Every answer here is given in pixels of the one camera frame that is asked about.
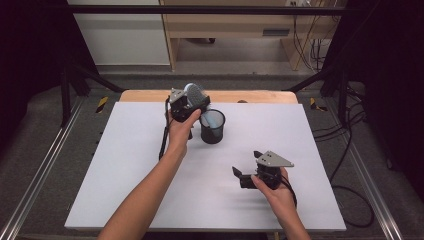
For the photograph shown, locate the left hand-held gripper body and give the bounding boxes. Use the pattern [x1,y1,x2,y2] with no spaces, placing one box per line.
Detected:
[169,87,202,123]

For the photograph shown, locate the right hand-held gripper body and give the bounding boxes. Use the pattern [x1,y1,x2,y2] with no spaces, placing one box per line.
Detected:
[240,150,295,191]

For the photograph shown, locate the light blue hairbrush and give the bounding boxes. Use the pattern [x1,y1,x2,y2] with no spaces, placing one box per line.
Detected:
[184,82,218,129]

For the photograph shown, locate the black mesh cup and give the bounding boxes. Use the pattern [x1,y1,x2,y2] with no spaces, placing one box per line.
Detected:
[198,108,227,145]

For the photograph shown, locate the person's right hand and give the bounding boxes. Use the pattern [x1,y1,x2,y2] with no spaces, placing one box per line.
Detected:
[250,167,297,210]

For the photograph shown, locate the person's left hand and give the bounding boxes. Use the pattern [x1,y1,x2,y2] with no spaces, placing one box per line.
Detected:
[166,108,203,152]

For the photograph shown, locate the wooden table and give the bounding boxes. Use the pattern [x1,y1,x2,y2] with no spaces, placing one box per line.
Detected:
[119,89,299,105]

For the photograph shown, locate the yellow black tape marker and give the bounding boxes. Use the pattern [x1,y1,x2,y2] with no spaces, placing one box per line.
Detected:
[309,97,329,113]
[95,96,110,114]

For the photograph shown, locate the light wooden desk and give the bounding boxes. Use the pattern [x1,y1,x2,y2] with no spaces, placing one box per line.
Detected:
[159,0,348,72]

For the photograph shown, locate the white cabinet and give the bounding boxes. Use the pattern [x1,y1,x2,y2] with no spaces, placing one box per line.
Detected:
[65,0,171,66]

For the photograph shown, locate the black metal stand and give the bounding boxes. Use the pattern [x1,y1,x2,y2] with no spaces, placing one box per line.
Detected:
[59,62,126,128]
[282,63,352,127]

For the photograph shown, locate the black curtain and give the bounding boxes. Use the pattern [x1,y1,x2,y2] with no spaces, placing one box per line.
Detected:
[0,0,99,158]
[324,0,424,194]

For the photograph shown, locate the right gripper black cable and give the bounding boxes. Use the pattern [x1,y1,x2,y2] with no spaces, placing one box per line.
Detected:
[279,174,299,208]

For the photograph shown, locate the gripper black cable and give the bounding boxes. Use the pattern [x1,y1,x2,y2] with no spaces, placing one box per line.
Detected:
[279,174,299,208]
[158,96,173,161]

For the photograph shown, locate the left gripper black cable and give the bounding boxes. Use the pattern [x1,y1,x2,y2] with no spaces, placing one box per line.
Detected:
[158,96,173,161]

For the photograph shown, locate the bundle of black floor cables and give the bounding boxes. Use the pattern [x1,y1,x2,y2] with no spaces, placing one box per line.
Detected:
[312,83,368,176]

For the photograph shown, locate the black horizontal frame bar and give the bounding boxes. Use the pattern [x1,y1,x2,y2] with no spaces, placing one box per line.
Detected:
[64,4,366,16]

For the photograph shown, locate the aluminium rail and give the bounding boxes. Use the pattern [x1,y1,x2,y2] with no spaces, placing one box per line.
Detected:
[0,97,85,240]
[323,99,405,240]

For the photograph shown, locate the black looped floor cable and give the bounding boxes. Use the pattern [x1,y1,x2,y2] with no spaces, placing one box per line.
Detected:
[329,184,375,230]

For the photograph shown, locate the hanging cables under desk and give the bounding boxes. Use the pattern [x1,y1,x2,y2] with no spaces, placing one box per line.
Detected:
[291,14,335,73]

